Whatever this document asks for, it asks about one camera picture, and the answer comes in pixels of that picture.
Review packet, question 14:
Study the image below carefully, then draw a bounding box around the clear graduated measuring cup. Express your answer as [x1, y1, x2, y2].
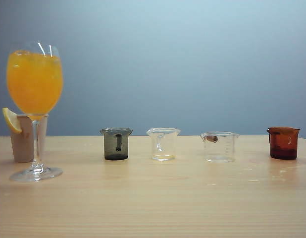
[200, 131, 240, 164]

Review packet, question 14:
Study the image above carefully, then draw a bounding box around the clear glass cup without markings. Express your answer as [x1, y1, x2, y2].
[146, 127, 181, 162]

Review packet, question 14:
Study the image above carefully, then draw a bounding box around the grey smoked glass measuring cup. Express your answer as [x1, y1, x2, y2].
[99, 127, 133, 161]

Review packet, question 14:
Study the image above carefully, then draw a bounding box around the wine glass with orange juice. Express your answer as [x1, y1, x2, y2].
[6, 41, 63, 183]

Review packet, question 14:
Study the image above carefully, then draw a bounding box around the amber glass measuring cup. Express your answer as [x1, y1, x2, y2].
[266, 126, 302, 160]

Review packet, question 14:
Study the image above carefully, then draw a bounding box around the beige paper cup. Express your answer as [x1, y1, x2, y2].
[9, 114, 49, 163]

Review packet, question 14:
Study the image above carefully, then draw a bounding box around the yellow lemon slice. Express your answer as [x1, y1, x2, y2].
[1, 107, 23, 134]

